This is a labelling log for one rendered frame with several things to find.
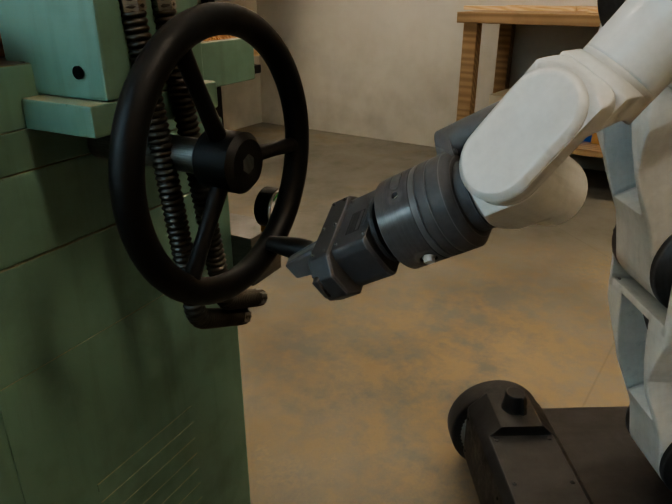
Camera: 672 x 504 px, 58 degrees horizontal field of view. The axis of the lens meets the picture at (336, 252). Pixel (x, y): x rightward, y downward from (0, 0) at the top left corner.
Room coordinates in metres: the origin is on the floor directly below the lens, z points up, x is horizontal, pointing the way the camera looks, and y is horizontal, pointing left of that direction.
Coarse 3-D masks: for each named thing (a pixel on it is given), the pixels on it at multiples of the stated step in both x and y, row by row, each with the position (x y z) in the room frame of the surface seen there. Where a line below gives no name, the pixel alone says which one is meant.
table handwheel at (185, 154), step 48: (144, 48) 0.51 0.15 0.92; (144, 96) 0.48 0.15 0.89; (192, 96) 0.55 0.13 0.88; (288, 96) 0.68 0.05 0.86; (96, 144) 0.65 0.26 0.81; (144, 144) 0.47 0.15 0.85; (192, 144) 0.59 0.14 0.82; (240, 144) 0.57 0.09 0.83; (288, 144) 0.67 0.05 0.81; (144, 192) 0.47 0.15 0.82; (240, 192) 0.57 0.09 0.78; (288, 192) 0.67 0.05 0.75; (144, 240) 0.46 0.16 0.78; (192, 288) 0.51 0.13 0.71; (240, 288) 0.57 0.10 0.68
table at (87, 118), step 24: (216, 48) 0.86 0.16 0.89; (240, 48) 0.91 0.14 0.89; (0, 72) 0.58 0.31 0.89; (24, 72) 0.60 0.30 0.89; (216, 72) 0.86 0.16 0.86; (240, 72) 0.90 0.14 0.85; (0, 96) 0.58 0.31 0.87; (24, 96) 0.60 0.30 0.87; (48, 96) 0.60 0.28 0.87; (168, 96) 0.64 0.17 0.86; (216, 96) 0.70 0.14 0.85; (0, 120) 0.57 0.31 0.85; (24, 120) 0.59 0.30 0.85; (48, 120) 0.58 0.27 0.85; (72, 120) 0.56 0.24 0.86; (96, 120) 0.55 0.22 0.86
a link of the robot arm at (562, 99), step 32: (544, 64) 0.47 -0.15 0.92; (576, 64) 0.46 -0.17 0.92; (608, 64) 0.45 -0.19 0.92; (512, 96) 0.46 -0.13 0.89; (544, 96) 0.45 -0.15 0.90; (576, 96) 0.43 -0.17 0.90; (608, 96) 0.43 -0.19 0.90; (640, 96) 0.44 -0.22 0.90; (480, 128) 0.47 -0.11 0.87; (512, 128) 0.45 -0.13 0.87; (544, 128) 0.43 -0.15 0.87; (576, 128) 0.42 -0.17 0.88; (480, 160) 0.45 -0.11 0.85; (512, 160) 0.44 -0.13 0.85; (544, 160) 0.42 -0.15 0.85; (480, 192) 0.44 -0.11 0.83; (512, 192) 0.43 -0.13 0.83
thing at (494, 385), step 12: (480, 384) 1.08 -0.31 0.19; (492, 384) 1.07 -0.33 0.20; (504, 384) 1.07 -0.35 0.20; (516, 384) 1.08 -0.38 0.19; (468, 396) 1.06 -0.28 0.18; (480, 396) 1.04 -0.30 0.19; (456, 408) 1.06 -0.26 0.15; (456, 420) 1.04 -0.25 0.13; (456, 432) 1.03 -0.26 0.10; (456, 444) 1.03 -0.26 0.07
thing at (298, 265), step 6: (312, 246) 0.57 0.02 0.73; (306, 252) 0.57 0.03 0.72; (294, 258) 0.58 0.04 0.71; (300, 258) 0.57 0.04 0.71; (306, 258) 0.57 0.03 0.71; (288, 264) 0.58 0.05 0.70; (294, 264) 0.57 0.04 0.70; (300, 264) 0.57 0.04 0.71; (306, 264) 0.57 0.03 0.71; (294, 270) 0.58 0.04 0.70; (300, 270) 0.57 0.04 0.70; (306, 270) 0.57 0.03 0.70; (300, 276) 0.58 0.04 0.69
